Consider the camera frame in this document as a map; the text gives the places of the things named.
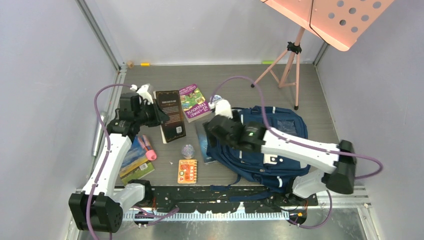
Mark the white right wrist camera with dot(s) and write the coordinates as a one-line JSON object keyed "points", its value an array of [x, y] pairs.
{"points": [[221, 107]]}

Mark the purple treehouse book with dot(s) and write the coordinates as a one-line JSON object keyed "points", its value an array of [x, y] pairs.
{"points": [[194, 104]]}

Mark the navy blue backpack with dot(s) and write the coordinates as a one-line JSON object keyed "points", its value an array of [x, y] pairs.
{"points": [[259, 156]]}

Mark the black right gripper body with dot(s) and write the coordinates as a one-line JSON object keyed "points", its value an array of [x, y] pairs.
{"points": [[236, 118]]}

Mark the dark brown book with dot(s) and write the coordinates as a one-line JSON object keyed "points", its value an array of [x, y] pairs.
{"points": [[170, 103]]}

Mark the pink music stand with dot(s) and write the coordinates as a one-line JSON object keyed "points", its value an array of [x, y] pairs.
{"points": [[339, 23]]}

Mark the landscape cover book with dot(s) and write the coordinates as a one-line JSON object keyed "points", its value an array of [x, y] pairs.
{"points": [[135, 164]]}

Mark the blue Wuthering Heights book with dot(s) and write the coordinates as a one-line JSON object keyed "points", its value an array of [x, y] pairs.
{"points": [[203, 143]]}

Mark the yellow marker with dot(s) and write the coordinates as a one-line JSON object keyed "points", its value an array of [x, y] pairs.
{"points": [[145, 64]]}

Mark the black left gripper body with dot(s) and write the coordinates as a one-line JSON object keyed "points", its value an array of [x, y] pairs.
{"points": [[151, 116]]}

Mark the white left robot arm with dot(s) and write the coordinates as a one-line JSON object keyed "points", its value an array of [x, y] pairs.
{"points": [[97, 208]]}

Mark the blue white round jar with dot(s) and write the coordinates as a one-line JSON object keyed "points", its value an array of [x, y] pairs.
{"points": [[214, 98]]}

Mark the silver metal cylinder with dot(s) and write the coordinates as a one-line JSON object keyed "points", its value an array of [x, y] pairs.
{"points": [[98, 134]]}

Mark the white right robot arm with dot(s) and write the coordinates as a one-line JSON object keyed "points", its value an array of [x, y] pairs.
{"points": [[333, 166]]}

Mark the pink highlighter marker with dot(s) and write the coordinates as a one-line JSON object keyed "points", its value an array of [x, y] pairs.
{"points": [[146, 145]]}

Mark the orange spiral notepad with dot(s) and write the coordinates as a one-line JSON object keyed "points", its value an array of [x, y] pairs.
{"points": [[187, 171]]}

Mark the small wooden block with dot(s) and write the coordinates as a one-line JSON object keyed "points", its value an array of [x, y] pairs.
{"points": [[130, 64]]}

